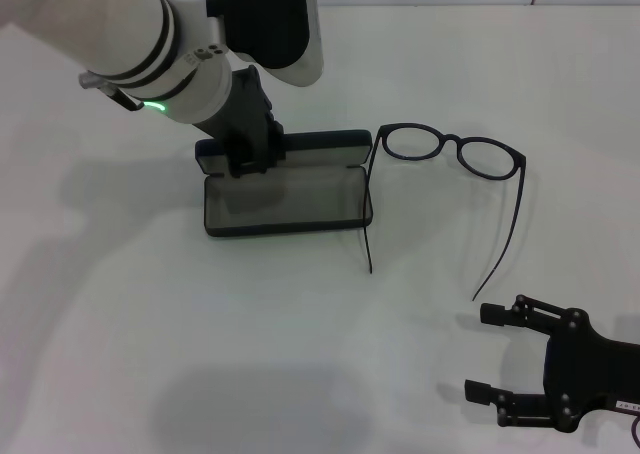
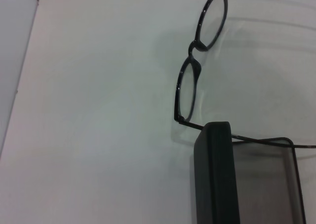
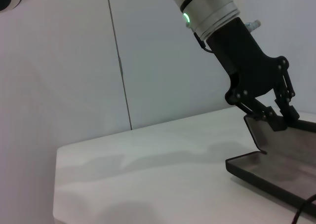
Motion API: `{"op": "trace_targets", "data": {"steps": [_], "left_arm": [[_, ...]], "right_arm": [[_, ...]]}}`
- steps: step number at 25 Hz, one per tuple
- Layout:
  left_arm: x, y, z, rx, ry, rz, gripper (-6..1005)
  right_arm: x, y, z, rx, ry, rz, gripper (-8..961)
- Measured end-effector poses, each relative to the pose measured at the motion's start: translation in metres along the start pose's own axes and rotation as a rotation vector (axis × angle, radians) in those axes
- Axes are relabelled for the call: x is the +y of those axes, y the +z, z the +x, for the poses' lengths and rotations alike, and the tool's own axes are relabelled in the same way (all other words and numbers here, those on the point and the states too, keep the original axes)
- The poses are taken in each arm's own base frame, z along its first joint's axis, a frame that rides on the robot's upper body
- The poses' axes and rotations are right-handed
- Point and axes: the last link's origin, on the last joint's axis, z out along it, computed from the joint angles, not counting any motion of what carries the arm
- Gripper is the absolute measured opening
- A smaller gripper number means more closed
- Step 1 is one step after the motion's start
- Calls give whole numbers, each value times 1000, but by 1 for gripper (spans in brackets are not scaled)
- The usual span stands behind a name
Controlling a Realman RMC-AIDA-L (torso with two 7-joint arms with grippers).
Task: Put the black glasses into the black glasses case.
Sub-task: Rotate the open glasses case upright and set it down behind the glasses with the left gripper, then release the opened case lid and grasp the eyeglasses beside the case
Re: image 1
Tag black glasses case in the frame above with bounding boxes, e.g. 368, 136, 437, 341
193, 129, 375, 240

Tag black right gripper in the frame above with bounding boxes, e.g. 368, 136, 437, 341
464, 294, 640, 433

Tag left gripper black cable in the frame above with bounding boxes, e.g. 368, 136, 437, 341
78, 72, 144, 111

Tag black round glasses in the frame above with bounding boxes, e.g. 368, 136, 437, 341
363, 122, 527, 303

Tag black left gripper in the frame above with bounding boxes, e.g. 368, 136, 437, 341
189, 65, 290, 180

